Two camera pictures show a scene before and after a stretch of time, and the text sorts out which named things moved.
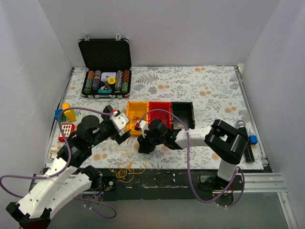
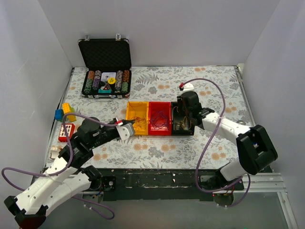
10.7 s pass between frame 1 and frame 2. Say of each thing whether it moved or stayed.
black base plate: stayed
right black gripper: moved
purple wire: moved
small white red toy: stayed
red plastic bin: stayed
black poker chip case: stayed
